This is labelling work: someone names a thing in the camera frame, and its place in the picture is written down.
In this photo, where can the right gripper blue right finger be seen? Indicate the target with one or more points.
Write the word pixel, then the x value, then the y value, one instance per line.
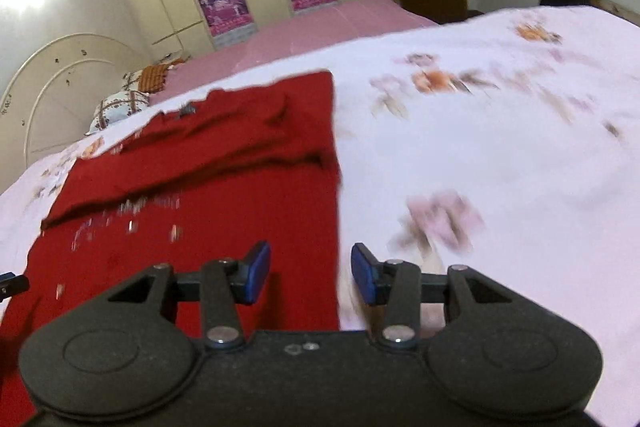
pixel 398 289

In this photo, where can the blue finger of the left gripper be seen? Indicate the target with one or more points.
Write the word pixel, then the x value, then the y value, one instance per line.
pixel 12 284

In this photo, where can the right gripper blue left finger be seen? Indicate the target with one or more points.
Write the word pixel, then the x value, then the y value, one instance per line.
pixel 219 287

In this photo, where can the red embellished knit sweater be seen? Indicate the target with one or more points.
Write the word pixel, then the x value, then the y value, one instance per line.
pixel 194 185

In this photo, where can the white floral bed quilt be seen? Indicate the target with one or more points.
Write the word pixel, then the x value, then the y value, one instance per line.
pixel 510 141

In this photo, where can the cream arched headboard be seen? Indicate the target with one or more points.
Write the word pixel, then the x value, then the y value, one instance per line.
pixel 49 102

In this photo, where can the white patterned pillow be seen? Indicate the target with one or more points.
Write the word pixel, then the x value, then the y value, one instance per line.
pixel 117 107

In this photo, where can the orange knitted pillow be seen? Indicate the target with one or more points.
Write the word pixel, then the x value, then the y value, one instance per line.
pixel 153 78

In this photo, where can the pink checked bed sheet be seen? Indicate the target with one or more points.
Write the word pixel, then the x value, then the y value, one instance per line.
pixel 299 35

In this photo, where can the lower left purple poster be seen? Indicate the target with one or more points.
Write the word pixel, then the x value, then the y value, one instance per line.
pixel 223 16

